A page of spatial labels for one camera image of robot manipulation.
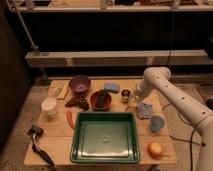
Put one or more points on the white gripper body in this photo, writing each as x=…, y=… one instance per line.
x=136, y=96

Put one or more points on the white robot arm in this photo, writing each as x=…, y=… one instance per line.
x=198, y=115

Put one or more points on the green plastic tray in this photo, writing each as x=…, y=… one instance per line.
x=105, y=137

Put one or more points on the small metal cup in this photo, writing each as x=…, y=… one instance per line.
x=125, y=94

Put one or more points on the crumpled light blue cloth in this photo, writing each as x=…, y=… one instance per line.
x=144, y=111

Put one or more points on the blue cup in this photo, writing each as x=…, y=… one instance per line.
x=156, y=123

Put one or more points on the red bowl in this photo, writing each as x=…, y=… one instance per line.
x=100, y=100

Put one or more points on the orange round fruit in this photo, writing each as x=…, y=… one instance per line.
x=155, y=150

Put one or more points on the dark grape bunch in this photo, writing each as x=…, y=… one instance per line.
x=78, y=101

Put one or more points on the purple bowl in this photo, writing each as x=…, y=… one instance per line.
x=80, y=83

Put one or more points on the orange carrot stick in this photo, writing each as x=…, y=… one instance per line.
x=69, y=119

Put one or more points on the yellow banana toy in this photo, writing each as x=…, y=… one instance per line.
x=63, y=92

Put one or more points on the white plastic cup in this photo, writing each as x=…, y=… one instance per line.
x=49, y=106

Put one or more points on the wooden board tabletop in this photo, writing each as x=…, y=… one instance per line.
x=58, y=135

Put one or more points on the metal shelf rail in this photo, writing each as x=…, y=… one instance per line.
x=118, y=58

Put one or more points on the black handled kitchen tool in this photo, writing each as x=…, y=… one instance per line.
x=35, y=134

